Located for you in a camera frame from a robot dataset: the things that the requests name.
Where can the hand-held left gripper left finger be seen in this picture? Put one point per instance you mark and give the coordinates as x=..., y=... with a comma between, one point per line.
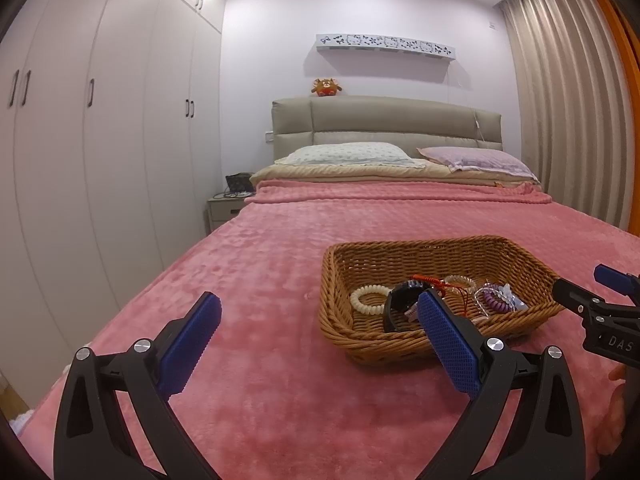
x=187, y=345

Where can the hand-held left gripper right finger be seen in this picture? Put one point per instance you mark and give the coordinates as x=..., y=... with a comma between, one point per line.
x=447, y=345

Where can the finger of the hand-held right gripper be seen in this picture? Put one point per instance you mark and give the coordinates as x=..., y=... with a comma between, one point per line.
x=575, y=297
x=612, y=277

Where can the light blue hair clip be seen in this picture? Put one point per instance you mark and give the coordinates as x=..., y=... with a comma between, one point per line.
x=517, y=302

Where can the clear crystal bead strand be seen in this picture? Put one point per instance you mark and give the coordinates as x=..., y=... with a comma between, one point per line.
x=478, y=294

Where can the black wristwatch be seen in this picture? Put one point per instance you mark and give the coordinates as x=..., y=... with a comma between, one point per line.
x=392, y=306

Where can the brown wicker basket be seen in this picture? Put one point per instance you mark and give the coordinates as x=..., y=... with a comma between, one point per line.
x=360, y=340

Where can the person's right hand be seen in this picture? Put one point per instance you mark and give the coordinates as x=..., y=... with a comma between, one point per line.
x=625, y=410

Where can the pink fleece blanket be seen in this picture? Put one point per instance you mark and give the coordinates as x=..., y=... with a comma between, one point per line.
x=250, y=285

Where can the nightstand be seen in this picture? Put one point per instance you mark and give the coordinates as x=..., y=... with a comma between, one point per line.
x=222, y=212

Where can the lilac pillow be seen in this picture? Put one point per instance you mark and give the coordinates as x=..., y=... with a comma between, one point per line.
x=475, y=161

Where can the dark bag on nightstand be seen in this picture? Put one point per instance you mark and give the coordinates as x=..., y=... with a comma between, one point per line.
x=239, y=182

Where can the beige curtain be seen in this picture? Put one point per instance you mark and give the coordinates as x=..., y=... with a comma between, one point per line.
x=565, y=110

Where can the white wardrobe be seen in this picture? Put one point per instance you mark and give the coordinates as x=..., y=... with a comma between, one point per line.
x=100, y=160

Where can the white dotted pillow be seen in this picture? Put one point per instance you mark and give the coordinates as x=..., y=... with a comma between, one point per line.
x=350, y=154

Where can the beige padded headboard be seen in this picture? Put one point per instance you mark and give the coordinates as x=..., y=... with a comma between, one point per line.
x=380, y=117

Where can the orange plush toy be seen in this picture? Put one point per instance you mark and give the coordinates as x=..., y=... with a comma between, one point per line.
x=326, y=88

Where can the orange door frame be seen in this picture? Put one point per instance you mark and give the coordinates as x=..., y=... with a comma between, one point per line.
x=617, y=0

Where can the white wall shelf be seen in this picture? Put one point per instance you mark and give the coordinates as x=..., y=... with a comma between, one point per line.
x=385, y=44

